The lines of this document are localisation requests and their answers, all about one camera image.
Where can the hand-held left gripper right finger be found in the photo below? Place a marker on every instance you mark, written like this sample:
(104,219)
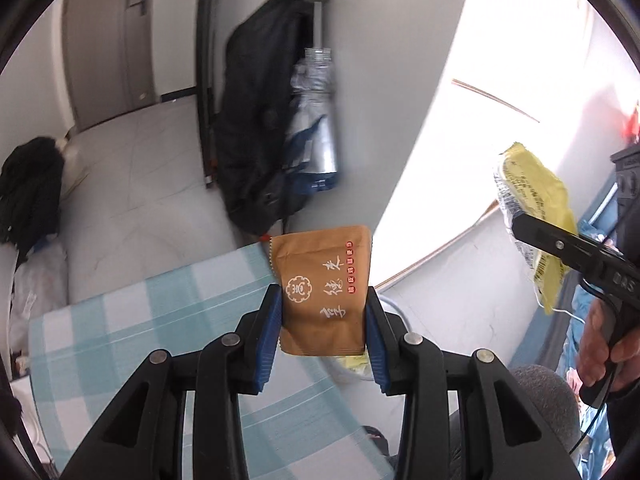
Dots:
(375,340)

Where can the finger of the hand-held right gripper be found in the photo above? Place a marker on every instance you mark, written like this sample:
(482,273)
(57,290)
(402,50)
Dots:
(545,240)

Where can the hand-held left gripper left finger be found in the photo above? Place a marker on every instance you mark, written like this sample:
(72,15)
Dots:
(265,340)

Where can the yellow and grey wrapper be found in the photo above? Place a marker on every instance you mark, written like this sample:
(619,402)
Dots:
(540,185)

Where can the brown paper packet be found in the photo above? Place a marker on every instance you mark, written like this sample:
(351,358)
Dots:
(320,285)

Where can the person's right hand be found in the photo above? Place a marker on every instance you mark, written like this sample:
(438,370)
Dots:
(592,345)

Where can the small orange item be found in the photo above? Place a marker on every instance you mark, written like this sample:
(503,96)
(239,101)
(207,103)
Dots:
(264,237)

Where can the blue checked tablecloth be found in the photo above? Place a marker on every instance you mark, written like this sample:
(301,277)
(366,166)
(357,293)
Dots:
(125,320)

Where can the black backpack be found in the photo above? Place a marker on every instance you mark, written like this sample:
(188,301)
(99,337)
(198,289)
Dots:
(250,135)

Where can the silver folded umbrella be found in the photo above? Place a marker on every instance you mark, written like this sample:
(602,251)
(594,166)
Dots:
(310,135)

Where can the grey parcel bag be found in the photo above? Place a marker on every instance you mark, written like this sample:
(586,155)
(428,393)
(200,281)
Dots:
(40,285)

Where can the beige pillow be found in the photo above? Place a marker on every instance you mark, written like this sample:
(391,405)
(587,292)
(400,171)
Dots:
(75,165)

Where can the black jacket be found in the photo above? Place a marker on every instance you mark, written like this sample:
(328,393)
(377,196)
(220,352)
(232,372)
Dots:
(30,190)

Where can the grey door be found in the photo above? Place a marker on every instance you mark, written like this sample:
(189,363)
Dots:
(105,50)

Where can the black door frame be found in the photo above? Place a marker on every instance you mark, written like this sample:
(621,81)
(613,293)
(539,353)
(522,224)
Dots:
(202,85)

